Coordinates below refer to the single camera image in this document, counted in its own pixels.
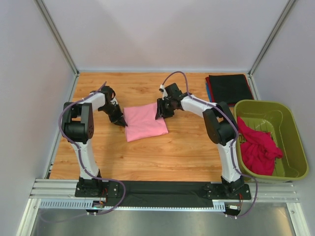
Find pink t-shirt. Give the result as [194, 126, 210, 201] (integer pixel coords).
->
[124, 103, 168, 142]

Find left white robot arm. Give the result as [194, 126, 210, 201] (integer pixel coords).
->
[59, 85, 127, 198]

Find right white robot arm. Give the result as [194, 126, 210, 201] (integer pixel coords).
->
[155, 83, 244, 194]

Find folded blue t-shirt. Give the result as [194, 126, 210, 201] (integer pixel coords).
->
[205, 83, 213, 102]

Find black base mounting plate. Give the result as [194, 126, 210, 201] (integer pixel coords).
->
[75, 179, 252, 208]

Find magenta t-shirt in bin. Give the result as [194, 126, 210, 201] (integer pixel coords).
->
[237, 117, 283, 176]

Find olive green plastic bin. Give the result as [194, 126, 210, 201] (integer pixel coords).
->
[234, 100, 309, 183]

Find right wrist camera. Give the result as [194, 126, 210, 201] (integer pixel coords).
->
[159, 84, 168, 96]

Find right aluminium frame post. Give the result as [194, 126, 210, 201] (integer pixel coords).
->
[248, 0, 298, 76]

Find aluminium frame post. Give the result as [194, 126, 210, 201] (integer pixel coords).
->
[34, 0, 80, 76]
[248, 0, 298, 76]

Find slotted grey cable duct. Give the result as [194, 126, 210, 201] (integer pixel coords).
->
[39, 199, 225, 212]

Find left aluminium frame post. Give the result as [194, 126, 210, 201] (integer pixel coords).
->
[34, 0, 80, 76]

